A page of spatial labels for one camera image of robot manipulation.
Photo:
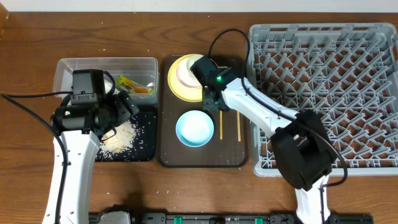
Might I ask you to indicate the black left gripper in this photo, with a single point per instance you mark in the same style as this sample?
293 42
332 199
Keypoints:
125 113

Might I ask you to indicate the pink bowl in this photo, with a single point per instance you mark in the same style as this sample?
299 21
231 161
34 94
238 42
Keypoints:
185 76

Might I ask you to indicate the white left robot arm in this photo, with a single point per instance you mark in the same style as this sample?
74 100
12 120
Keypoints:
80 123

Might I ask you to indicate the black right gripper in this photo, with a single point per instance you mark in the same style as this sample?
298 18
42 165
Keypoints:
206 104

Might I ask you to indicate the pile of rice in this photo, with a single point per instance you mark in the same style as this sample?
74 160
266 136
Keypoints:
124 146

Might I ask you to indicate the black waste tray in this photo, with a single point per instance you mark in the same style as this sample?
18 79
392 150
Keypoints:
147 119

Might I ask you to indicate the yellow plate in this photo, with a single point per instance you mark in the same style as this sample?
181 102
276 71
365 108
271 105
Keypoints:
178 89

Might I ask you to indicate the wooden chopstick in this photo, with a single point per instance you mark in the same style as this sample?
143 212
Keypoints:
221 125
238 126

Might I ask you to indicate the light blue bowl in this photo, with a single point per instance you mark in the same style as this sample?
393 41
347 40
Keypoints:
194 128

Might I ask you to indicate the brown serving tray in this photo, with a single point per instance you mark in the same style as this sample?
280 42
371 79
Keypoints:
216 153

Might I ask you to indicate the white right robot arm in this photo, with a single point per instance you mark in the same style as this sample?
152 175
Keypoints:
303 152

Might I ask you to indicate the yellow snack wrapper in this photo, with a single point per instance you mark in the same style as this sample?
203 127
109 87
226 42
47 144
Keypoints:
132 86

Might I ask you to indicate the clear plastic waste bin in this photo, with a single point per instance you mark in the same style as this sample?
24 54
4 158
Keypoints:
142 70

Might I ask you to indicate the cream cup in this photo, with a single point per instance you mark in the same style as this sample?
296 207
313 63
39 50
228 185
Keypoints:
191 60

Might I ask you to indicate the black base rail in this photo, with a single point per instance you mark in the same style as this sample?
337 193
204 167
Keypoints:
121 214

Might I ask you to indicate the grey dishwasher rack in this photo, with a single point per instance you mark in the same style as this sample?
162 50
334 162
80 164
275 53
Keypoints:
346 73

